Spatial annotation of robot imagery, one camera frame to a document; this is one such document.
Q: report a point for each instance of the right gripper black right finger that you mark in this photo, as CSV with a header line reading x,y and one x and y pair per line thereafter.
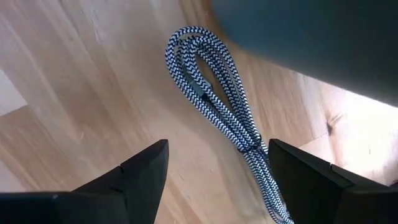
x,y
326,199

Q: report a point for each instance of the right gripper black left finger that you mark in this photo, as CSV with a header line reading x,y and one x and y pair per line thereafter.
x,y
124,193

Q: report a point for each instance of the dark blue-teal plastic bin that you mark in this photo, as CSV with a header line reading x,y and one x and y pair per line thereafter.
x,y
311,31

